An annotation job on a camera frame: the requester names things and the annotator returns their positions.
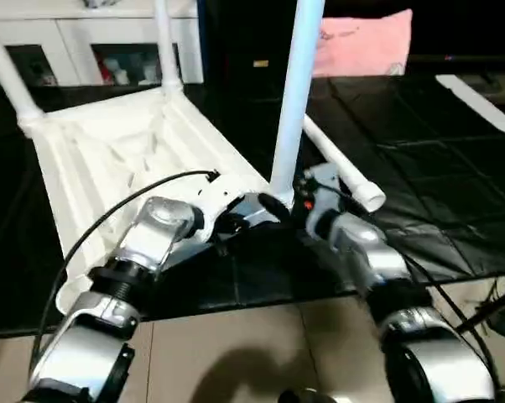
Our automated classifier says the black work mat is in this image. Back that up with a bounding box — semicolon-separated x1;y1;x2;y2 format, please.
0;74;505;341

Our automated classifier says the pink pillow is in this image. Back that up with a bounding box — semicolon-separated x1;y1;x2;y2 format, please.
313;9;414;78

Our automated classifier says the white plastic table top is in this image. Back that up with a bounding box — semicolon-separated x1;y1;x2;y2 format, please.
18;82;295;318

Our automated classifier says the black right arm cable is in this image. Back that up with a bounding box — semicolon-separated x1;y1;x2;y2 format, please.
315;181;497;370

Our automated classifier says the white glass-door cabinet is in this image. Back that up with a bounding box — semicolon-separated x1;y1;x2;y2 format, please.
0;0;205;89

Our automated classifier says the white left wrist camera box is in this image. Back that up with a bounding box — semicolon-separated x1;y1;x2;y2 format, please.
195;186;255;243

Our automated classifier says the black cabinet with gold label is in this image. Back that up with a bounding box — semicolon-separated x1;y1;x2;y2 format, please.
198;0;505;81

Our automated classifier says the red bottle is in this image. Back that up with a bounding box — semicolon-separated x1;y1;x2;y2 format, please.
100;55;115;85

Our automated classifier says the black tripod stand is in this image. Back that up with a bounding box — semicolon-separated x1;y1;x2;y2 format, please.
458;281;505;337

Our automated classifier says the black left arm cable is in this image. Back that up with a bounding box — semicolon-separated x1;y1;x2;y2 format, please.
30;170;220;379

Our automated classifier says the white plastic table leg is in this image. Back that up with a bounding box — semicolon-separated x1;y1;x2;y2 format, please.
268;0;326;207
0;17;45;127
301;115;387;212
154;0;185;92

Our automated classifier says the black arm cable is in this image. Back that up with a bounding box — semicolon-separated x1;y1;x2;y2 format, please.
30;170;220;379
315;181;497;370

